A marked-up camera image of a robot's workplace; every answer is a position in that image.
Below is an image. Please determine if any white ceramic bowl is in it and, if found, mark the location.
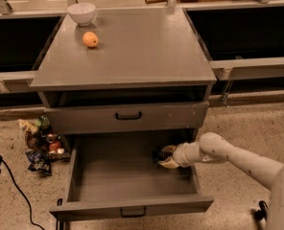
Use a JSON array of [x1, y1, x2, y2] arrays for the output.
[[67, 3, 96, 26]]

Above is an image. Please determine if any black middle drawer handle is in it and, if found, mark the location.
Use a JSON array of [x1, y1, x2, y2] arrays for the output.
[[120, 206, 147, 218]]

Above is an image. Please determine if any black power cable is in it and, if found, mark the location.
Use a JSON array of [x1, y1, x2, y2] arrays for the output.
[[1, 158, 46, 230]]

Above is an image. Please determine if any black drawer handle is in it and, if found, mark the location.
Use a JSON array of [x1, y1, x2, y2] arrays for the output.
[[115, 111, 142, 121], [120, 206, 147, 218]]

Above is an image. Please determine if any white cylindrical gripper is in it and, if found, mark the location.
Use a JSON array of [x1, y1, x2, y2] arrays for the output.
[[158, 142, 203, 169]]

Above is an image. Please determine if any orange fruit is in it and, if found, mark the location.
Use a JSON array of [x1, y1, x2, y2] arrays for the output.
[[83, 32, 99, 48]]

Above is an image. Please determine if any closed grey upper drawer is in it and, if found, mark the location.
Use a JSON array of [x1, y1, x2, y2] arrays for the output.
[[45, 103, 208, 134]]

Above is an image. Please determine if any black cabinet leg bracket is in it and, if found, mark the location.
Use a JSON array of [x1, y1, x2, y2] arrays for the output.
[[55, 197, 64, 230]]

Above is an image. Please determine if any grey drawer cabinet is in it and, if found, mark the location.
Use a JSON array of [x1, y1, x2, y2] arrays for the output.
[[30, 6, 218, 230]]

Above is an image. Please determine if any black upper drawer handle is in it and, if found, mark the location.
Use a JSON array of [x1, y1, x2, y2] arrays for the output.
[[115, 111, 142, 121]]

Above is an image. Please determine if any dark blue rxbar wrapper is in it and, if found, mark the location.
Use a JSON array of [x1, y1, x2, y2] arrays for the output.
[[152, 150, 172, 163]]

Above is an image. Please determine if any dark blue chip bag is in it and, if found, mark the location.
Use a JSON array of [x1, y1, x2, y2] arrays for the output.
[[26, 150, 51, 175]]

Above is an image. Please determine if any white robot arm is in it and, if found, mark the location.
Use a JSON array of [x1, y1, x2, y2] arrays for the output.
[[158, 132, 284, 230]]

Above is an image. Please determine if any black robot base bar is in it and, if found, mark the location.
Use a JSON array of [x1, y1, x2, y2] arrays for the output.
[[253, 200, 269, 221]]

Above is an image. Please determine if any grey metal railing frame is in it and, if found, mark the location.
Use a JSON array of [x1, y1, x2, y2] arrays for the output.
[[0, 0, 284, 107]]

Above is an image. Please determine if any pile of snack packages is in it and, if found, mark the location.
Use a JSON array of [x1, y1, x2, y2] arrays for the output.
[[18, 115, 70, 161]]

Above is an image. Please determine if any open grey middle drawer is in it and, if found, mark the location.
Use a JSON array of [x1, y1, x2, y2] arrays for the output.
[[50, 129, 213, 221]]

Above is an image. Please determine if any red soda can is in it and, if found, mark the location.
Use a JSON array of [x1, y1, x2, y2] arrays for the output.
[[49, 140, 61, 152]]

